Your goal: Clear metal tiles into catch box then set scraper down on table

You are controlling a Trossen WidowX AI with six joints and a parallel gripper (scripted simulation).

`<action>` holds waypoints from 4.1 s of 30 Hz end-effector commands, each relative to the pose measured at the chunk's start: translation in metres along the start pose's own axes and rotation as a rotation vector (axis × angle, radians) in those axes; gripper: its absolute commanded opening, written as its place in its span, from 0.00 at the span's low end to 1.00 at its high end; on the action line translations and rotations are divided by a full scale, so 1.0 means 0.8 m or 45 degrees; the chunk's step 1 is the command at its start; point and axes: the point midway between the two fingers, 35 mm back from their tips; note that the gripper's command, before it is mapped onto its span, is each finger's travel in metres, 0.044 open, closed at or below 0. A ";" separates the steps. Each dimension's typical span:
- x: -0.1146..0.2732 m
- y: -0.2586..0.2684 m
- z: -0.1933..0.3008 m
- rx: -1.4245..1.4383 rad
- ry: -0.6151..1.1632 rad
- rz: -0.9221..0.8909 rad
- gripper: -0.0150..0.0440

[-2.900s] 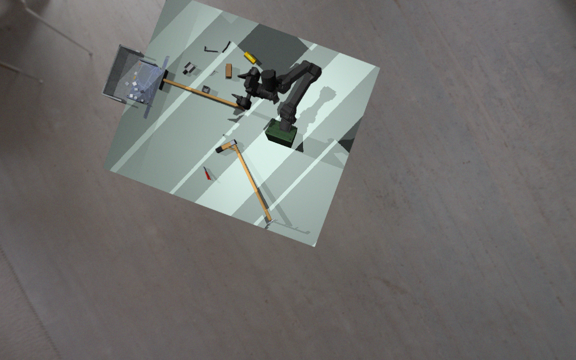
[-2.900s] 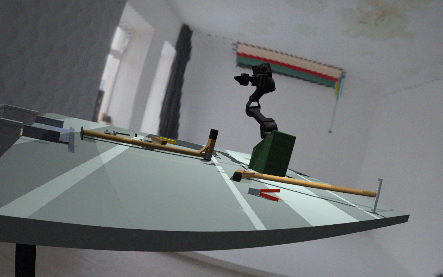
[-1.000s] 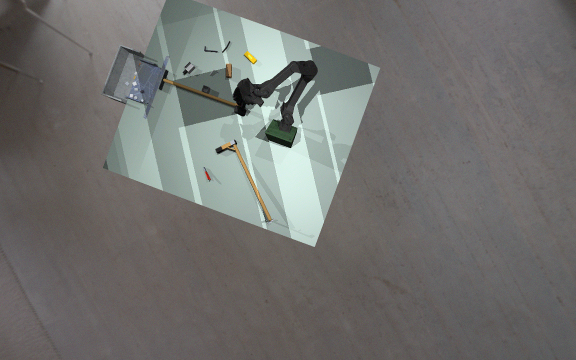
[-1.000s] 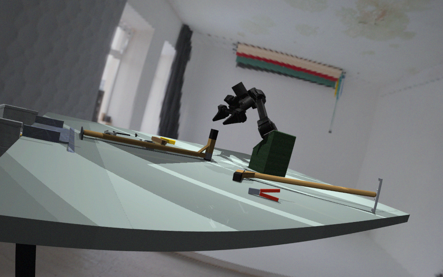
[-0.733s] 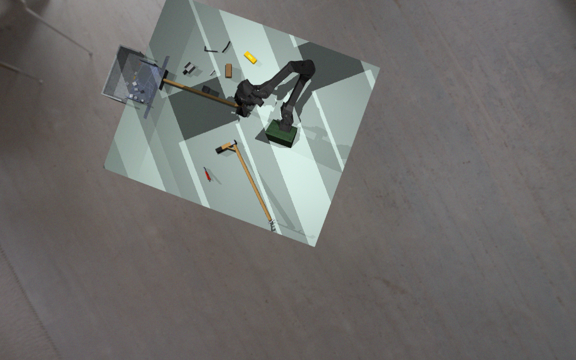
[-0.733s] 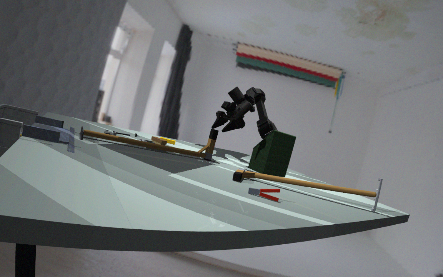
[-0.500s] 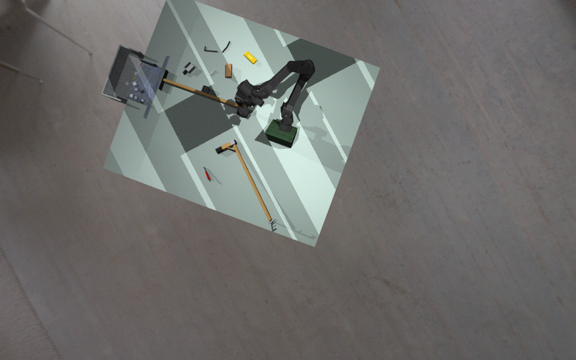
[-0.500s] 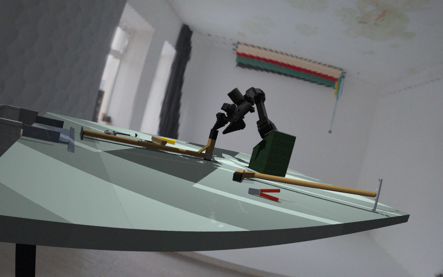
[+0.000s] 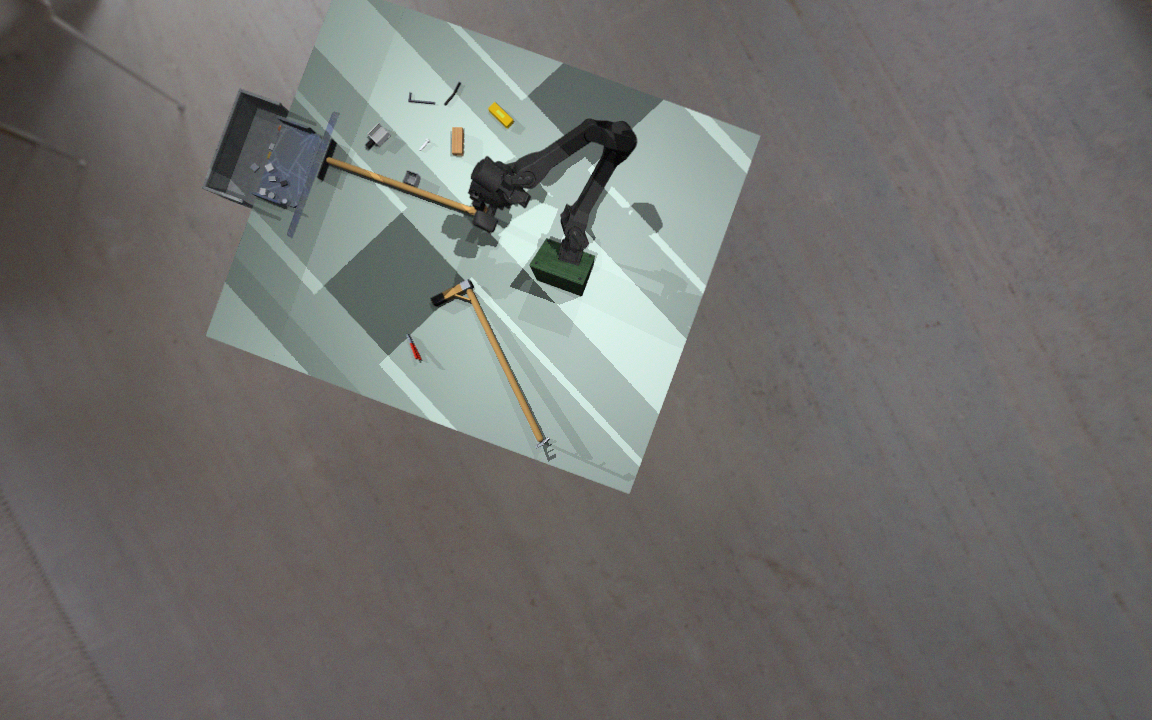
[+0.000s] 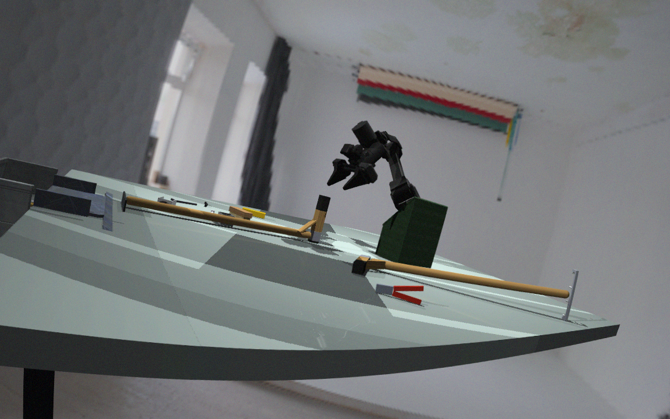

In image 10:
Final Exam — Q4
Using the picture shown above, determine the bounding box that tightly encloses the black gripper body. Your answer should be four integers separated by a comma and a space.
332, 149, 377, 183

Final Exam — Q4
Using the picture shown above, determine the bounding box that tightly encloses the brown wooden block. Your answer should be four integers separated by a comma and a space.
229, 206, 253, 221

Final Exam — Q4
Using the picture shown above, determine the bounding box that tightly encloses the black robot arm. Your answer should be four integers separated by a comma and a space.
340, 121, 420, 210

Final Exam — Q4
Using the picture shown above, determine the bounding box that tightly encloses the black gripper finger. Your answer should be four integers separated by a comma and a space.
343, 167, 370, 190
327, 163, 346, 186

